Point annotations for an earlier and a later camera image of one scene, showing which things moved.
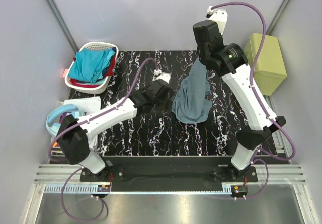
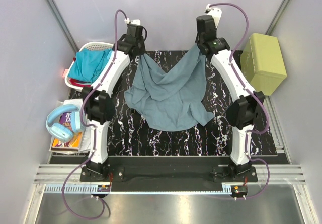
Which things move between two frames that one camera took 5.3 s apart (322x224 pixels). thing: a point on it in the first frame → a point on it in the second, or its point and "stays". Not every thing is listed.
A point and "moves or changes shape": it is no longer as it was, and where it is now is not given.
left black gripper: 165,93 → 140,49
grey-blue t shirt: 192,100 moves or changes shape
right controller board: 241,189 stays
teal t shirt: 89,63 stays
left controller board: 103,188 stays
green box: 270,70 stays
